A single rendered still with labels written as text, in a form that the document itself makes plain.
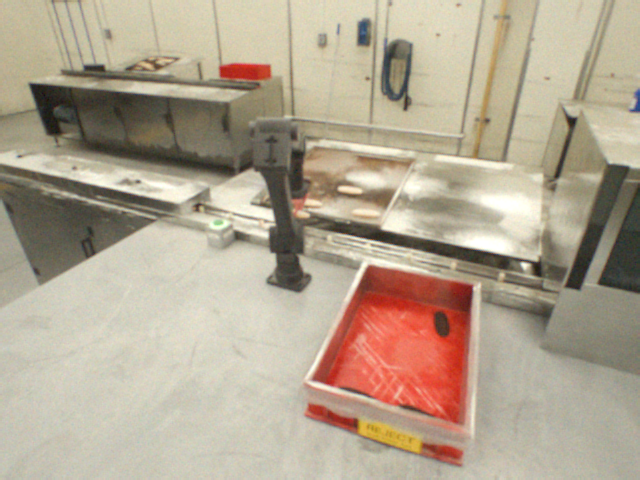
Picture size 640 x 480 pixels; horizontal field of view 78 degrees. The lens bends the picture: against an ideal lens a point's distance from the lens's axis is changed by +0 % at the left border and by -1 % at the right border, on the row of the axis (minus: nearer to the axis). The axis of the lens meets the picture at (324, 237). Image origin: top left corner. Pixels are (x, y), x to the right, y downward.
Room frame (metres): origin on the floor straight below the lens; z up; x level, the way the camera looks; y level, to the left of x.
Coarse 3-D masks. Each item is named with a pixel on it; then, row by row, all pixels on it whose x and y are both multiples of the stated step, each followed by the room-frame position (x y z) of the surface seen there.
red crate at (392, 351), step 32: (384, 320) 0.81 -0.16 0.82; (416, 320) 0.81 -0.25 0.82; (448, 320) 0.81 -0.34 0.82; (352, 352) 0.70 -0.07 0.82; (384, 352) 0.70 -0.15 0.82; (416, 352) 0.70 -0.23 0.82; (448, 352) 0.70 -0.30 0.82; (352, 384) 0.60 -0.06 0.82; (384, 384) 0.60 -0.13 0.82; (416, 384) 0.60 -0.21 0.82; (448, 384) 0.60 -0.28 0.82; (320, 416) 0.52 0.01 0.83; (448, 416) 0.52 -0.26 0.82; (448, 448) 0.43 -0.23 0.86
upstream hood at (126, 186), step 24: (0, 168) 1.83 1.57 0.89; (24, 168) 1.75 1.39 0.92; (48, 168) 1.74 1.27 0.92; (72, 168) 1.73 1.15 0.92; (96, 168) 1.74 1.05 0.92; (96, 192) 1.55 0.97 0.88; (120, 192) 1.49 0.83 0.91; (144, 192) 1.46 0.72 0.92; (168, 192) 1.46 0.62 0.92; (192, 192) 1.46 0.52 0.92
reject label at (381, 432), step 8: (360, 424) 0.48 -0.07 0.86; (368, 424) 0.47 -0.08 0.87; (376, 424) 0.47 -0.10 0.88; (384, 424) 0.46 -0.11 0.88; (360, 432) 0.48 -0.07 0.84; (368, 432) 0.47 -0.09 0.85; (376, 432) 0.47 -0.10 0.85; (384, 432) 0.46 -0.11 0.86; (392, 432) 0.46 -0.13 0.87; (376, 440) 0.47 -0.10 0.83; (384, 440) 0.46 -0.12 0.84; (392, 440) 0.46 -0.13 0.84; (400, 440) 0.45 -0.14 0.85; (408, 440) 0.45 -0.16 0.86; (416, 440) 0.44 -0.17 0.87; (408, 448) 0.45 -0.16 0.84; (416, 448) 0.44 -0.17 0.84
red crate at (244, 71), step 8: (224, 64) 5.03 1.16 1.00; (232, 64) 5.18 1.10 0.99; (240, 64) 5.20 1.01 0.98; (248, 64) 5.16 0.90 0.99; (256, 64) 5.12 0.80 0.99; (264, 64) 5.08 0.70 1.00; (224, 72) 4.88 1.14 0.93; (232, 72) 4.84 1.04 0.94; (240, 72) 4.81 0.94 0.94; (248, 72) 4.77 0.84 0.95; (256, 72) 4.74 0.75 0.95; (264, 72) 4.89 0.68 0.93
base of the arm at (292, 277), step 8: (296, 256) 1.02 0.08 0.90; (280, 264) 0.97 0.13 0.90; (288, 264) 0.98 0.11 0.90; (296, 264) 0.98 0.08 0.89; (280, 272) 0.98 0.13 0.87; (288, 272) 0.97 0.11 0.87; (296, 272) 0.98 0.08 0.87; (304, 272) 1.02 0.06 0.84; (272, 280) 0.98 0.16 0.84; (280, 280) 0.97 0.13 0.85; (288, 280) 0.96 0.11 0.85; (296, 280) 0.97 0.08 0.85; (304, 280) 0.98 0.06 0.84; (288, 288) 0.95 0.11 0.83; (296, 288) 0.94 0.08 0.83; (304, 288) 0.96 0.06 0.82
